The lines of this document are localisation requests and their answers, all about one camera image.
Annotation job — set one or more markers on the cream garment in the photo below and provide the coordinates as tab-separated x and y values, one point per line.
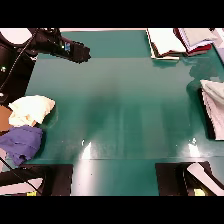
31	108

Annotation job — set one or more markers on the purple garment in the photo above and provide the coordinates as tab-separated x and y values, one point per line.
21	141

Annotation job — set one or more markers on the white garment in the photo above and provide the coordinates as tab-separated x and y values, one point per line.
165	41

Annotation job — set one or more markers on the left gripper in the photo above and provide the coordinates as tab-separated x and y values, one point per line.
80	52

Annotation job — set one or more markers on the black mounting plate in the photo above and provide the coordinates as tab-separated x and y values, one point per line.
168	180
60	180

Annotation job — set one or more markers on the beige garment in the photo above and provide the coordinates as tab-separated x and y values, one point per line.
200	36

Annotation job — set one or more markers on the pale pink garment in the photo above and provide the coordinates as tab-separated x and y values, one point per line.
2	156

